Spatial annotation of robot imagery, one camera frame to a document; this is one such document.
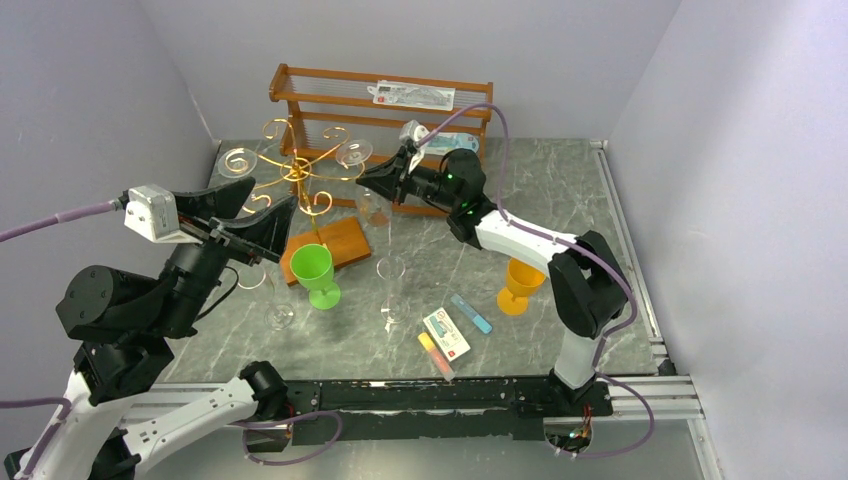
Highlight clear champagne flute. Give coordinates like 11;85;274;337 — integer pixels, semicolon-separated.
376;255;410;325

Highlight yellow pink marker pen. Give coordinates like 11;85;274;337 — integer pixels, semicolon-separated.
417;332;456;381

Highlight gold wire wine glass rack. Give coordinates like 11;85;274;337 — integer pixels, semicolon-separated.
242;118;372;286

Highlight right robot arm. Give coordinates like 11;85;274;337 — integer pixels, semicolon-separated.
356;146;633;415

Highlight blue marker pen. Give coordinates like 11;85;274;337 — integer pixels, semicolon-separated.
451;294;493;335

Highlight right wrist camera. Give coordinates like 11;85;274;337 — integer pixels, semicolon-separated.
399;120;430;174

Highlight green plastic goblet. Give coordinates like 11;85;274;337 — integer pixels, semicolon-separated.
289;244;342;310

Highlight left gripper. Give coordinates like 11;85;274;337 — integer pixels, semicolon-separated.
156;176;304;335

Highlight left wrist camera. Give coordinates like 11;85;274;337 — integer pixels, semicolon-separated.
124;184;182;244

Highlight blue packaged item lower shelf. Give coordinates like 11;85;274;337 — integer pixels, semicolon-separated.
424;132;480;157

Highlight wooden two-tier shelf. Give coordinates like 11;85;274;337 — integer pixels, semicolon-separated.
268;63;495;220

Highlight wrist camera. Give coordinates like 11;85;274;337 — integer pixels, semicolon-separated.
124;184;182;244
399;120;430;174

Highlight black base frame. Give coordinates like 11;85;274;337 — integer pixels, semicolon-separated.
238;360;614;448

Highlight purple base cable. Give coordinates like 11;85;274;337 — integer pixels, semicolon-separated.
241;409;346;466

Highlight clear wine glass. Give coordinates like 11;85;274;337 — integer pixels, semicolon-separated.
335;139;392;228
216;147;259;179
238;265;295;331

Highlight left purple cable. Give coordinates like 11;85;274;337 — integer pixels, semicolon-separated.
0;200;127;480

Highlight orange plastic goblet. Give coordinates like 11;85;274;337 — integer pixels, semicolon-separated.
496;258;546;316

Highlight small white teal box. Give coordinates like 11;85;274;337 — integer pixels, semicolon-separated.
423;307;471;362

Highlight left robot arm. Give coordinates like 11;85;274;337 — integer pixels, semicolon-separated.
3;177;298;479

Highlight packaged item top shelf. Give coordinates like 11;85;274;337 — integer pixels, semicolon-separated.
366;80;456;111

